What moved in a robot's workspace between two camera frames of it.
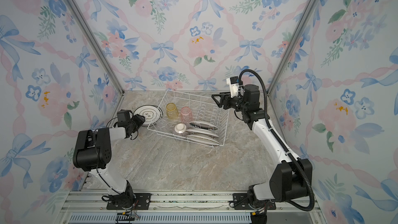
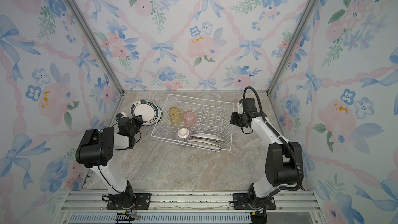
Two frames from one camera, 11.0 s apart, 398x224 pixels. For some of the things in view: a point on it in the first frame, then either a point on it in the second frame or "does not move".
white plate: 203,132 → 208,136
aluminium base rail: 90,207 does not move
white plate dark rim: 152,114 does not move
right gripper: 224,98 → 233,120
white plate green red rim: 203,125 → 149,112
